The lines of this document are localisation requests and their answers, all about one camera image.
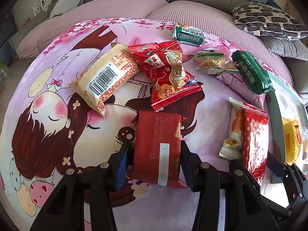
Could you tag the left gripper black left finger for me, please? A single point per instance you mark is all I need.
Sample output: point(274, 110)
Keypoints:
point(64, 208)

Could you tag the black white patterned pillow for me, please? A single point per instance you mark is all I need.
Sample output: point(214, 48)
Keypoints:
point(267, 21)

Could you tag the white red rice cracker pack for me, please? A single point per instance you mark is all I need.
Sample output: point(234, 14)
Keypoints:
point(248, 138)

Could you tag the dark red rectangular snack pack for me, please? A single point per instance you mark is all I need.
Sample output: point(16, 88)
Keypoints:
point(157, 149)

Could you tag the clear wrapped small bun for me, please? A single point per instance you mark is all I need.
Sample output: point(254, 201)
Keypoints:
point(304, 135)

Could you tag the yellow cake snack pack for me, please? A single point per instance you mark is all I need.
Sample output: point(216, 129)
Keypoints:
point(293, 140)

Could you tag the pink waffle sofa cover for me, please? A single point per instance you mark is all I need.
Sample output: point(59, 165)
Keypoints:
point(206, 18)

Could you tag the red festive snack bag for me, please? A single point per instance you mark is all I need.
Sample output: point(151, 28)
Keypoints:
point(162, 63)

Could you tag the dark blue cloth behind pillow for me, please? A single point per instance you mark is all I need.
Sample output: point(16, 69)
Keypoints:
point(273, 4)

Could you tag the dark green snack pack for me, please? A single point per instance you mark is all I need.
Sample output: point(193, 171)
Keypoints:
point(252, 72)

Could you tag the pink cartoon print cloth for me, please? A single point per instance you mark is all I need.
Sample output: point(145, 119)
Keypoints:
point(48, 127)

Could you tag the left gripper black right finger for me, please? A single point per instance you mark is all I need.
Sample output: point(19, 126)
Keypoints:
point(245, 207)

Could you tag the clear green biscuit pack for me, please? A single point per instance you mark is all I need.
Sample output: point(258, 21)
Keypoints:
point(213, 62)

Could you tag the grey velvet pillow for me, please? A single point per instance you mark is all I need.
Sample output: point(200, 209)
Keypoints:
point(294, 49)

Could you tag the green white small snack pack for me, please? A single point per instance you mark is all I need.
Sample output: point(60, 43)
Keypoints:
point(187, 34)

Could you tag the teal white box tray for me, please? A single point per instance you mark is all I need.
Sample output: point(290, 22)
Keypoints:
point(284, 103)

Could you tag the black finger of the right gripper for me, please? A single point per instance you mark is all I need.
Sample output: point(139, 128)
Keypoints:
point(295, 185)

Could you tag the beige barcode cracker pack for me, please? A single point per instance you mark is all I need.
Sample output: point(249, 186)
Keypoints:
point(107, 74)

